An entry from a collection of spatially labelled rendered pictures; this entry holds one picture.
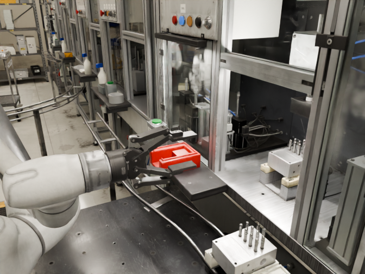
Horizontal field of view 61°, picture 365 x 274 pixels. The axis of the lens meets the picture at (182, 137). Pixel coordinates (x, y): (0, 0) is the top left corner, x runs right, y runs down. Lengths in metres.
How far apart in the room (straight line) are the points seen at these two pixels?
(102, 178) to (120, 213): 0.65
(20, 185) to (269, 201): 0.69
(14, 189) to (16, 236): 0.29
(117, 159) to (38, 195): 0.17
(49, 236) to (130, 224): 0.36
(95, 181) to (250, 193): 0.53
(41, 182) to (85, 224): 0.66
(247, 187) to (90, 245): 0.59
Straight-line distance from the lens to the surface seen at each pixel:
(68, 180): 0.68
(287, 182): 1.01
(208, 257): 0.86
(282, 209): 1.00
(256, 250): 0.81
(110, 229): 1.27
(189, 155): 1.14
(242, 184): 1.09
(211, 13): 1.03
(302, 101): 1.00
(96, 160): 0.70
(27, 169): 0.70
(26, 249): 0.99
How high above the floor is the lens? 1.47
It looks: 23 degrees down
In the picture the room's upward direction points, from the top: straight up
